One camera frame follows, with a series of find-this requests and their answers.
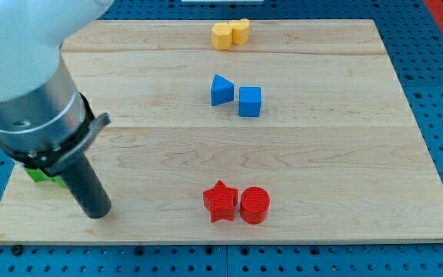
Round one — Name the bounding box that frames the yellow heart block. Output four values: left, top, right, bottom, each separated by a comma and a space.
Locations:
228, 18, 251, 45

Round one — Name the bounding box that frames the yellow hexagon block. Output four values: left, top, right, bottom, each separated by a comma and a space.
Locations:
211, 22, 232, 50

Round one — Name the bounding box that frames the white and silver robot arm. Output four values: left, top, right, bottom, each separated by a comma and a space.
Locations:
0, 0, 112, 219

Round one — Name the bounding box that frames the red cylinder block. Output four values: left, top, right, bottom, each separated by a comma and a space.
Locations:
240, 186, 271, 225

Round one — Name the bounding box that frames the green block behind rod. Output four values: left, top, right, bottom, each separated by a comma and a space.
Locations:
53, 175, 67, 189

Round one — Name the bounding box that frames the blue cube block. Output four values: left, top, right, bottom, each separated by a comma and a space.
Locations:
238, 86, 261, 117

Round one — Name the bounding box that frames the blue triangle block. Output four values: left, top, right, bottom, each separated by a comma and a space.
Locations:
210, 74, 235, 106

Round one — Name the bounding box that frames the red star block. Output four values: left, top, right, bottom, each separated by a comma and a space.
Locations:
202, 180, 238, 222

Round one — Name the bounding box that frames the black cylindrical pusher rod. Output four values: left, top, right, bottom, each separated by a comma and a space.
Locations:
59, 154, 112, 219

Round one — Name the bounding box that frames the black clamp mount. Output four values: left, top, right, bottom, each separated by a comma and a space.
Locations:
0, 93, 111, 177

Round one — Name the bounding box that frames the wooden board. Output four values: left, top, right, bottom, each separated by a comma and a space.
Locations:
0, 19, 443, 245

